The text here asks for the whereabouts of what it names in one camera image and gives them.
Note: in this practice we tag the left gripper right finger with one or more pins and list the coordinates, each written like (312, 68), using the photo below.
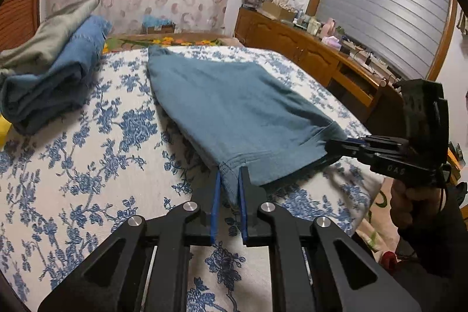
(254, 231)

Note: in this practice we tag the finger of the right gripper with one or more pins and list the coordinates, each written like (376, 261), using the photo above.
(347, 152)
(351, 140)

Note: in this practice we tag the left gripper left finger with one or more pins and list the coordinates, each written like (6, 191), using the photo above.
(203, 229)

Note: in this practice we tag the teal blue pants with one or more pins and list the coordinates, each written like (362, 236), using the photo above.
(237, 114)

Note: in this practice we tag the person's right hand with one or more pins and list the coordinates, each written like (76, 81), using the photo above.
(409, 205)

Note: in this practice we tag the long wooden sideboard cabinet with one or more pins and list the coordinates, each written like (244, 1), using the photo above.
(371, 99)

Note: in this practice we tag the pink tissue pack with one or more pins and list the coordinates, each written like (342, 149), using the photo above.
(332, 41)

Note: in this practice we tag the blue floral white bedspread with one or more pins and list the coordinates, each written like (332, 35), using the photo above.
(66, 189)

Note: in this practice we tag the grey window roller shutter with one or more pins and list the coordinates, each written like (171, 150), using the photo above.
(387, 1)

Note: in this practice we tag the cardboard box on cabinet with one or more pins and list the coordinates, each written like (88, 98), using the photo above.
(276, 12)

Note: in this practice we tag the cardboard box with blue items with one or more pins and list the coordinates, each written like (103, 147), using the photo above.
(157, 25)

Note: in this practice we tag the colourful floral beige blanket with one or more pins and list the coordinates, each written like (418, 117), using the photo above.
(126, 42)

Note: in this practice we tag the folded blue denim jeans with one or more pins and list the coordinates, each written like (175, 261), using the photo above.
(30, 101)

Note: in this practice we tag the folded grey green pants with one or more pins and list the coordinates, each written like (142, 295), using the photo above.
(37, 54)

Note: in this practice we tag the wooden slatted wardrobe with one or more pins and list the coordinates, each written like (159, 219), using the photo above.
(19, 20)

